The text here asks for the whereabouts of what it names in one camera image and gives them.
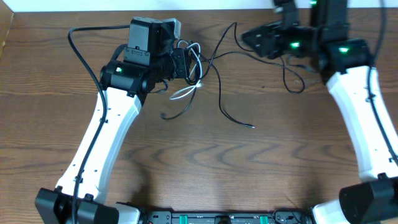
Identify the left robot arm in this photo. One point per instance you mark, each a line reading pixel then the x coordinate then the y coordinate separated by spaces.
pixel 149 57

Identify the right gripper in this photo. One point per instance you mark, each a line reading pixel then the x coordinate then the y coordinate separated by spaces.
pixel 269 35

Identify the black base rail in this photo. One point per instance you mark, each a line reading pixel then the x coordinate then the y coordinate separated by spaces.
pixel 169 216

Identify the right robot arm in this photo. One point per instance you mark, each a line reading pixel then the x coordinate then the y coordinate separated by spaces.
pixel 347 68

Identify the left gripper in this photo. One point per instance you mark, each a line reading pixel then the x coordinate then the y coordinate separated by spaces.
pixel 180 55

